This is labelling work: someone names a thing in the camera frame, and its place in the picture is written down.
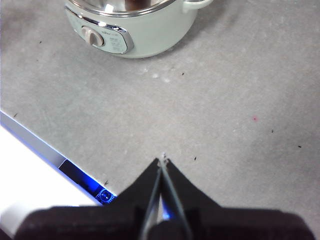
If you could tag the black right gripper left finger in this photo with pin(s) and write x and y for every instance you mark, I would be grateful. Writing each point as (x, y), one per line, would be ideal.
(100, 222)

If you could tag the brown potato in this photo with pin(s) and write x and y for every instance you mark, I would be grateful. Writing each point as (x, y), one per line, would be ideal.
(136, 3)

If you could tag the silver table edge rail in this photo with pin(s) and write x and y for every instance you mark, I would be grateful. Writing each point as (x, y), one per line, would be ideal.
(30, 137)

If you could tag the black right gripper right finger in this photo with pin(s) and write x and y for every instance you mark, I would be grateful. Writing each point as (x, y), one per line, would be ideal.
(225, 225)

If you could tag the pale green electric pot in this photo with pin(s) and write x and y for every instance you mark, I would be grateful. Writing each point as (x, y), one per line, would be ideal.
(155, 35)

